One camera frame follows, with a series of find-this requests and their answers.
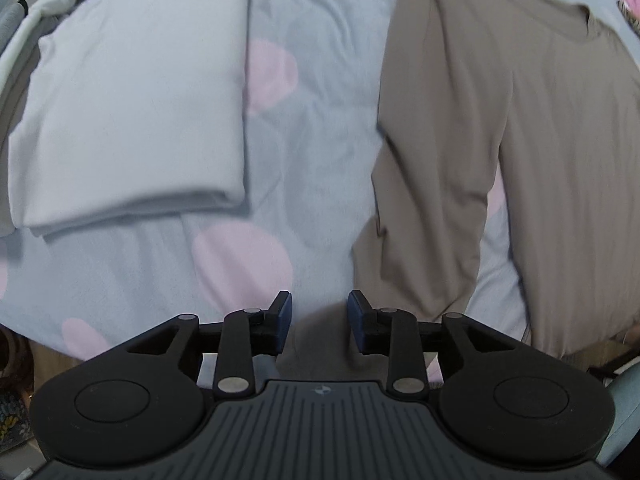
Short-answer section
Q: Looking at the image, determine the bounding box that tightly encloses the taupe long sleeve shirt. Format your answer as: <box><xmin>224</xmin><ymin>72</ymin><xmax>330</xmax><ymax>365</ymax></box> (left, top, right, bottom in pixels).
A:
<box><xmin>274</xmin><ymin>0</ymin><xmax>640</xmax><ymax>386</ymax></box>

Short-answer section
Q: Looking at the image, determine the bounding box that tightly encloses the folded white sweatshirt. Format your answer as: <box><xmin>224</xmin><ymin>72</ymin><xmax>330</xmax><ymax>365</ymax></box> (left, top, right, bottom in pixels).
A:
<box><xmin>8</xmin><ymin>0</ymin><xmax>248</xmax><ymax>236</ymax></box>

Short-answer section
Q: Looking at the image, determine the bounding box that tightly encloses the polka dot bed sheet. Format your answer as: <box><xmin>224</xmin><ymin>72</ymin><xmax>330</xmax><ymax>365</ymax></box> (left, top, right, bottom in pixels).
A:
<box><xmin>0</xmin><ymin>0</ymin><xmax>640</xmax><ymax>391</ymax></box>

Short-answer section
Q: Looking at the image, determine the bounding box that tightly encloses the olive striped garment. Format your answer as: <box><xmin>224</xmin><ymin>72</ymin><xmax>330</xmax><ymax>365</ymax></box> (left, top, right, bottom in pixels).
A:
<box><xmin>617</xmin><ymin>0</ymin><xmax>640</xmax><ymax>37</ymax></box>

